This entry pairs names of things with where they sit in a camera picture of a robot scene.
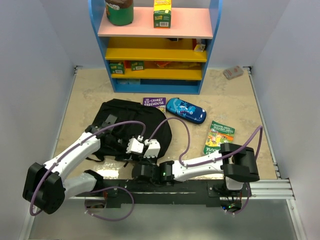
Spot black backpack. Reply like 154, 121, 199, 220
85, 98, 172, 163

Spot purple 52-storey treehouse book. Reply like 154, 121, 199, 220
142, 97, 167, 113

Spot green 104-storey treehouse book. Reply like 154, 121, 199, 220
203, 121, 236, 155

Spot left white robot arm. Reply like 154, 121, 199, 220
22, 120, 139, 217

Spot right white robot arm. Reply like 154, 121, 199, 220
131, 143, 260, 197

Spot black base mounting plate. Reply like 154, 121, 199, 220
103, 179, 252, 208

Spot blue shark pencil case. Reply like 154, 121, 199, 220
166, 97, 207, 125

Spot left small green box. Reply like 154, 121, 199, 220
109, 61, 125, 75

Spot small green box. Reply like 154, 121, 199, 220
130, 60, 145, 71
109, 61, 125, 75

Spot right small green box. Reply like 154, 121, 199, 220
130, 60, 145, 71

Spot blue shelf unit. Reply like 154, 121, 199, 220
87, 0, 223, 95

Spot orange yellow snack packets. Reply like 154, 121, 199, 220
154, 61, 201, 69

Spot grey red packet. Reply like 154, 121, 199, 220
223, 65, 244, 80

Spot green cylindrical canister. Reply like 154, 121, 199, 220
105, 0, 134, 26

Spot yellow green carton box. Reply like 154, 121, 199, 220
153, 0, 172, 29

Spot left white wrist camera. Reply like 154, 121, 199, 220
126, 135, 144, 154

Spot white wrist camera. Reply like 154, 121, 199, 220
126, 135, 144, 154
143, 139, 161, 159

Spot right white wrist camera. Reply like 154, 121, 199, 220
143, 139, 161, 159

